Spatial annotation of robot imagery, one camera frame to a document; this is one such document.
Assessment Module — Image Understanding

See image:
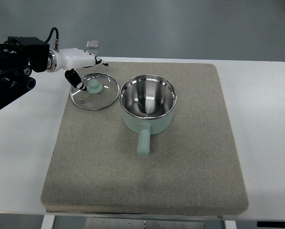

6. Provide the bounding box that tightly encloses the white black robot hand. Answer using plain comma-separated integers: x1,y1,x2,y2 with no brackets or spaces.
46,48,108,91

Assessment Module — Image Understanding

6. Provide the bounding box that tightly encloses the glass lid green knob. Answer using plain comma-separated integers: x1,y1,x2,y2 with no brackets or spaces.
70,73,120,111

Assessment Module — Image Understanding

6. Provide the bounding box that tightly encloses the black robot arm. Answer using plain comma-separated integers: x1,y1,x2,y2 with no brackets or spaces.
0,27,59,110

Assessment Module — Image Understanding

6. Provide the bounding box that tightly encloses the metal floor plate lower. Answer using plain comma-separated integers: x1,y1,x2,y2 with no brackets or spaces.
89,50,99,55

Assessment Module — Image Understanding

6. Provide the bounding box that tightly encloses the mint green saucepan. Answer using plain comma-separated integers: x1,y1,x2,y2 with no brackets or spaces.
119,74,177,156

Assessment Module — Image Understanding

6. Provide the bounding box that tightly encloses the white table leg left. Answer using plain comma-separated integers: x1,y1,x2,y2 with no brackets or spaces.
41,215,55,229

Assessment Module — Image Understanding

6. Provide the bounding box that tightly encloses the white table leg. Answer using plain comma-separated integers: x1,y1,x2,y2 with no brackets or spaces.
41,215,55,229
224,220,237,229

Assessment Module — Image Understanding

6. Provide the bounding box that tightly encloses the grey felt mat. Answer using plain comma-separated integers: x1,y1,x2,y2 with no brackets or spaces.
41,62,248,216

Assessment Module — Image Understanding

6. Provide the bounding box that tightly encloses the white table leg right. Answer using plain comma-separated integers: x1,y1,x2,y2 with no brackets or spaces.
224,220,237,229

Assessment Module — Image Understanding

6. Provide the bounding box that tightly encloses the black bar bottom right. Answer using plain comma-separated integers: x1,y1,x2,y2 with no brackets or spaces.
257,221,285,228

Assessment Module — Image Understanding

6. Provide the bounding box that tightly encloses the metal bracket under table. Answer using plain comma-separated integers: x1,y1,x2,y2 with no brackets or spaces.
85,218,205,229

